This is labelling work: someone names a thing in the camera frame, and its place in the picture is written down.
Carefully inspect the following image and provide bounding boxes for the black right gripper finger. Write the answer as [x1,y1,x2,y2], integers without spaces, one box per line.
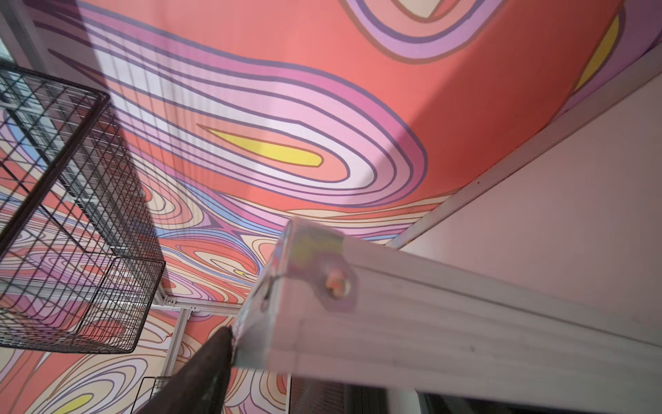
[139,327,233,414]

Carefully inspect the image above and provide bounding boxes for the silver poker set case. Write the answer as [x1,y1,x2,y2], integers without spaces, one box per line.
[234,78,661,413]

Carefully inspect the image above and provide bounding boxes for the black wire basket left wall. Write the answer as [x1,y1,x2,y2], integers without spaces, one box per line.
[130,376,171,414]

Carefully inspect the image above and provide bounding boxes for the black wire basket wall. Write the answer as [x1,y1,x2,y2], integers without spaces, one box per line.
[130,376,171,414]
[1,63,166,354]

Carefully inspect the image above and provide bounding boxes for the aluminium frame post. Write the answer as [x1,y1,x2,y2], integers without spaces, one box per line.
[152,293,241,377]

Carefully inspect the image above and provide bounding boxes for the black wire basket back wall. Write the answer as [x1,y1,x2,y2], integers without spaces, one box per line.
[1,63,166,354]

